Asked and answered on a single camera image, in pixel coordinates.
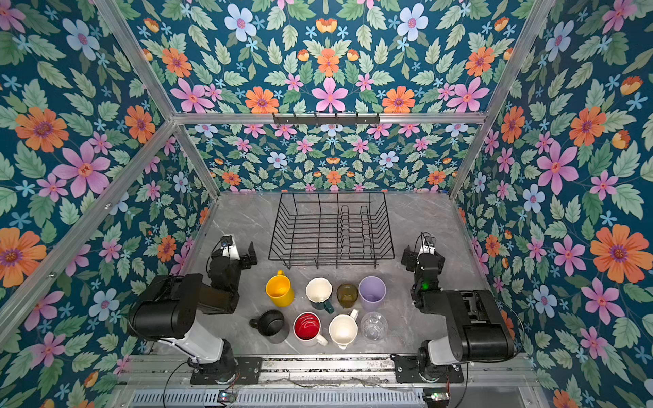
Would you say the yellow mug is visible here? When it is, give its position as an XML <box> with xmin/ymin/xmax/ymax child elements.
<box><xmin>265</xmin><ymin>270</ymin><xmax>295</xmax><ymax>308</ymax></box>

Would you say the lilac plastic cup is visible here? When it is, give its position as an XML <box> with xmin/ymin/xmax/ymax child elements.
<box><xmin>358</xmin><ymin>275</ymin><xmax>387</xmax><ymax>312</ymax></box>

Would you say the black mug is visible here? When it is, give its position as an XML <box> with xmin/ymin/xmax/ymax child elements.
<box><xmin>249</xmin><ymin>310</ymin><xmax>290</xmax><ymax>344</ymax></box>

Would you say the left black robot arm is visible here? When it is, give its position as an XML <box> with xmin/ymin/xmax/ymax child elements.
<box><xmin>128</xmin><ymin>236</ymin><xmax>258</xmax><ymax>384</ymax></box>

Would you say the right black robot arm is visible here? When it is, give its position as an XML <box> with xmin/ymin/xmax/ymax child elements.
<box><xmin>401</xmin><ymin>248</ymin><xmax>517</xmax><ymax>382</ymax></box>

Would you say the olive green glass cup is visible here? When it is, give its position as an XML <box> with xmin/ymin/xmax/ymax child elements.
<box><xmin>337</xmin><ymin>283</ymin><xmax>359</xmax><ymax>309</ymax></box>

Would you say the clear glass cup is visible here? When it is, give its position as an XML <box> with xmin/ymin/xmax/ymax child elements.
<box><xmin>361</xmin><ymin>312</ymin><xmax>389</xmax><ymax>341</ymax></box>

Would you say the cream mug green outside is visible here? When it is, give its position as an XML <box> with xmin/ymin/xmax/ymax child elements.
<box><xmin>305</xmin><ymin>277</ymin><xmax>334</xmax><ymax>315</ymax></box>

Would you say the red mug white outside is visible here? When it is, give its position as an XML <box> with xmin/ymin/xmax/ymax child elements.
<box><xmin>292</xmin><ymin>312</ymin><xmax>328</xmax><ymax>347</ymax></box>

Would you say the cream white mug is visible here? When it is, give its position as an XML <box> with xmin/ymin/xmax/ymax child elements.
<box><xmin>328</xmin><ymin>309</ymin><xmax>359</xmax><ymax>350</ymax></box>

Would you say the white ventilation grille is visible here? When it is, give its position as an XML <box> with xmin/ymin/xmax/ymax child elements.
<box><xmin>129</xmin><ymin>389</ymin><xmax>426</xmax><ymax>407</ymax></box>

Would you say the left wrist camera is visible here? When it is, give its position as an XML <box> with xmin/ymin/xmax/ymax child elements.
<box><xmin>219</xmin><ymin>235</ymin><xmax>240</xmax><ymax>260</ymax></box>

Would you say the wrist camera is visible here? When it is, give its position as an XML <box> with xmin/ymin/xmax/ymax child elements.
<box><xmin>417</xmin><ymin>232</ymin><xmax>437</xmax><ymax>255</ymax></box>
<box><xmin>219</xmin><ymin>235</ymin><xmax>240</xmax><ymax>260</ymax></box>

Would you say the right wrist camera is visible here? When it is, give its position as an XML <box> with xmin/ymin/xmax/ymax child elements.
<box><xmin>417</xmin><ymin>232</ymin><xmax>437</xmax><ymax>255</ymax></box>

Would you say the black wire dish rack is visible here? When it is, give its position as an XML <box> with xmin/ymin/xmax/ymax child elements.
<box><xmin>268</xmin><ymin>192</ymin><xmax>396</xmax><ymax>269</ymax></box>

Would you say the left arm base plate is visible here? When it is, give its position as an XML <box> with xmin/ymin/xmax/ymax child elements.
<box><xmin>190</xmin><ymin>357</ymin><xmax>263</xmax><ymax>385</ymax></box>

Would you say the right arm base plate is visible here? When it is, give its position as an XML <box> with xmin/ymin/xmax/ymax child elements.
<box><xmin>390</xmin><ymin>354</ymin><xmax>465</xmax><ymax>384</ymax></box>

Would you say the aluminium mounting rail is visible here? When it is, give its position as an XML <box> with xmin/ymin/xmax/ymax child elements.
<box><xmin>117</xmin><ymin>354</ymin><xmax>539</xmax><ymax>389</ymax></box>

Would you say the black hook rail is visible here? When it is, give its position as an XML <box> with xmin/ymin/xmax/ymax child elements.
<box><xmin>272</xmin><ymin>113</ymin><xmax>381</xmax><ymax>126</ymax></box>

